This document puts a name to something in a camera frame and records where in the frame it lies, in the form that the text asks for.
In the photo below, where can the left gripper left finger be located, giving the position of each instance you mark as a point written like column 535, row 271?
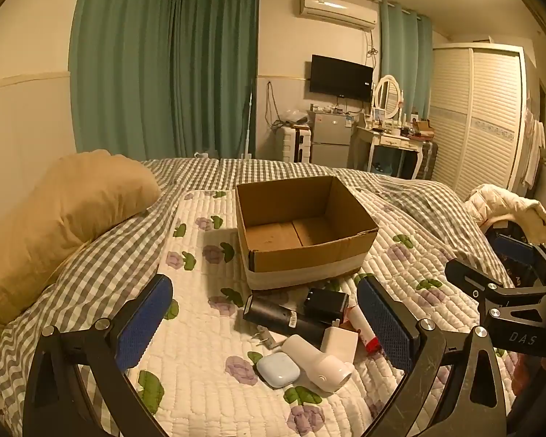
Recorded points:
column 56, row 401

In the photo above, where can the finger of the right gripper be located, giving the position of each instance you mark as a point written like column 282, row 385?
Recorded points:
column 482, row 286
column 533, row 257

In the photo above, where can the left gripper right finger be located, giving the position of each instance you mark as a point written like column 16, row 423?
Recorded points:
column 472, row 401

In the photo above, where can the white bottle red cap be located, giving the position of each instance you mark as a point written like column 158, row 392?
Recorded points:
column 358, row 321

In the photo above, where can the white charger cube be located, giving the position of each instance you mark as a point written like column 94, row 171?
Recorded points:
column 341, row 343

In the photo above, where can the white handheld device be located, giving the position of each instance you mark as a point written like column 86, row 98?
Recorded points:
column 324, row 370

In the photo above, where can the black rectangular adapter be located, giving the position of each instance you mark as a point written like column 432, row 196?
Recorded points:
column 324, row 305

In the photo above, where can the black cylinder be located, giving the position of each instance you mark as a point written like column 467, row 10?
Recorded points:
column 282, row 320

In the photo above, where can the light blue earbuds case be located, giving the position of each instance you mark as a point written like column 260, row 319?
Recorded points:
column 278, row 370

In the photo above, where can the person's right hand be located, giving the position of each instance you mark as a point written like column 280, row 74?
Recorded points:
column 526, row 369

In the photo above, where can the grey checkered duvet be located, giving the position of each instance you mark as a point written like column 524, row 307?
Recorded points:
column 115, row 267

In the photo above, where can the white puffer jacket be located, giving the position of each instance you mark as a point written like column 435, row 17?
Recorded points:
column 488, row 205

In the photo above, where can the white floral quilt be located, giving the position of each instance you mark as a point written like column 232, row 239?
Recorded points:
column 199, row 375

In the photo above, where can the hanging white clothes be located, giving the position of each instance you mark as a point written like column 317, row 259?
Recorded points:
column 535, row 143

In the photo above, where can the dark suitcase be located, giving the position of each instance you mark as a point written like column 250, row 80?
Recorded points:
column 429, row 157

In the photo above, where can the tan pillow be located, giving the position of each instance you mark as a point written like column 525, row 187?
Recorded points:
column 80, row 197

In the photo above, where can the white louvered wardrobe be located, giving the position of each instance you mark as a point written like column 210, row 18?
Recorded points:
column 478, row 102

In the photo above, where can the white dressing table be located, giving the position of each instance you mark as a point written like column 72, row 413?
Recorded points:
column 364, row 141

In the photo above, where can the brown cardboard box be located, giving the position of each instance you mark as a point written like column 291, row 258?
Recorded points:
column 301, row 230

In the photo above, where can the white oval vanity mirror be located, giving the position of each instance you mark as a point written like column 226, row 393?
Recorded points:
column 387, row 98

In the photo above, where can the grey mini fridge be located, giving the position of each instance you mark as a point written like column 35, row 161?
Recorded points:
column 331, row 136

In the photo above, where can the white suitcase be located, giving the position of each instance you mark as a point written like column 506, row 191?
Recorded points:
column 293, row 143

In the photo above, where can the white broom stick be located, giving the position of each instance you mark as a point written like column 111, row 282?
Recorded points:
column 246, row 140

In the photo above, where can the green curtain right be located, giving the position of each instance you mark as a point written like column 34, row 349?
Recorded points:
column 407, row 54

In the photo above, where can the green curtain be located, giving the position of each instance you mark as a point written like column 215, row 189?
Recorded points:
column 407, row 54
column 153, row 79

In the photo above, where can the green curtain left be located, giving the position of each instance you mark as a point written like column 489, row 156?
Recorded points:
column 153, row 79

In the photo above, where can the white air conditioner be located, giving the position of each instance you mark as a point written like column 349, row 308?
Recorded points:
column 340, row 12

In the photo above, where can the black wall television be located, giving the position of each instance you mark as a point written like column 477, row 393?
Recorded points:
column 341, row 78

